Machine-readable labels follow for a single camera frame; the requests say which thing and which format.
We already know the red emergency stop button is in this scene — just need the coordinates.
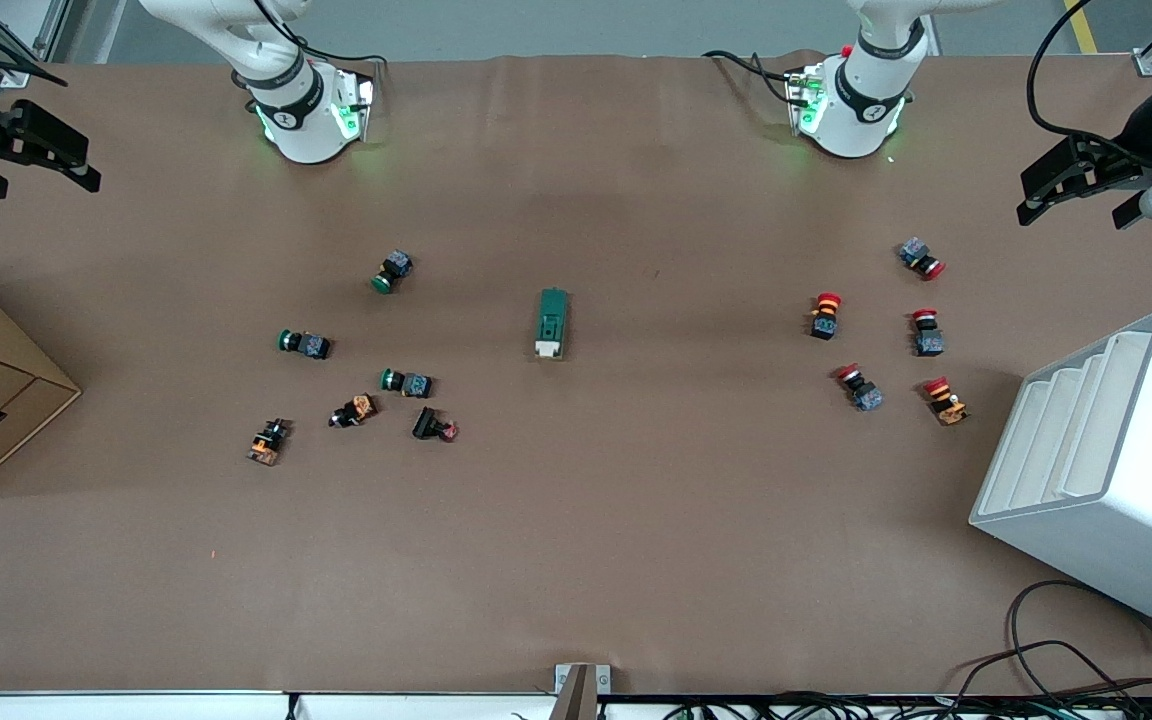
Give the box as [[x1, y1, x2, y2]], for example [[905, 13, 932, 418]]
[[833, 363, 885, 413], [911, 308, 945, 358], [898, 237, 947, 282]]

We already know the black switch with pink tip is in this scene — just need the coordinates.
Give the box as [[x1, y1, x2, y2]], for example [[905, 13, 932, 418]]
[[411, 405, 460, 443]]

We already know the grey metal mount bracket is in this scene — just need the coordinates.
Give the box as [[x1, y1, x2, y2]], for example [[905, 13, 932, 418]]
[[548, 663, 613, 720]]

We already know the black cable bundle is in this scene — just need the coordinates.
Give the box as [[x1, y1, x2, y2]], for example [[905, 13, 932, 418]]
[[636, 690, 1152, 720]]

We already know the white stepped plastic rack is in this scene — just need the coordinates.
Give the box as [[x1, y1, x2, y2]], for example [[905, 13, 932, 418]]
[[969, 308, 1152, 643]]

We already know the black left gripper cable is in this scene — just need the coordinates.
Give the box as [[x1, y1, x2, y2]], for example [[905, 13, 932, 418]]
[[1025, 0, 1152, 153]]

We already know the black left arm base cable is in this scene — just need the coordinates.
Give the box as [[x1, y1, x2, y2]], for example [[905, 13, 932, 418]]
[[702, 49, 807, 107]]

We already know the brown paper table cover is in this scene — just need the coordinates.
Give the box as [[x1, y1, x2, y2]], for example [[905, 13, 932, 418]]
[[0, 50, 1152, 697]]

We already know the green terminal block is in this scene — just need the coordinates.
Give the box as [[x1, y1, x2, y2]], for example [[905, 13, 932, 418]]
[[534, 288, 570, 362]]

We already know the black orange selector switch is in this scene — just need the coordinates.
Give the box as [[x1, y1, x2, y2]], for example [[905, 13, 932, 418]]
[[328, 393, 379, 429], [246, 418, 292, 467]]

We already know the green push button switch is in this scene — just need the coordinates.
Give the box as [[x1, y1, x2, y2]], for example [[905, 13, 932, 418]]
[[379, 368, 434, 399], [371, 249, 414, 295], [277, 328, 333, 361]]

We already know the black right arm base cable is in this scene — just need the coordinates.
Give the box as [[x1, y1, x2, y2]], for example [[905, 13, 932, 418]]
[[252, 0, 393, 69]]

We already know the black arm base cable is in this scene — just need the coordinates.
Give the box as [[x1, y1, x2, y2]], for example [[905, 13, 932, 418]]
[[252, 0, 393, 69], [702, 49, 807, 107]]

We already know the black looped cable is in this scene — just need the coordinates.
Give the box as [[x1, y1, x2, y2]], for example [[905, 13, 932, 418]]
[[1008, 580, 1152, 703]]

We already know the red button with black body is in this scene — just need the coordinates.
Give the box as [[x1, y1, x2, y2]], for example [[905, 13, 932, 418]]
[[808, 292, 844, 342]]

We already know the aluminium frame with black struts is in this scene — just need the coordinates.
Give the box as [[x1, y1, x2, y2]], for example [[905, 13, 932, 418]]
[[0, 0, 73, 89]]

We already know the red button with orange body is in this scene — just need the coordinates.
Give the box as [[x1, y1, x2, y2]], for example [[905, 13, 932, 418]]
[[922, 376, 970, 427]]

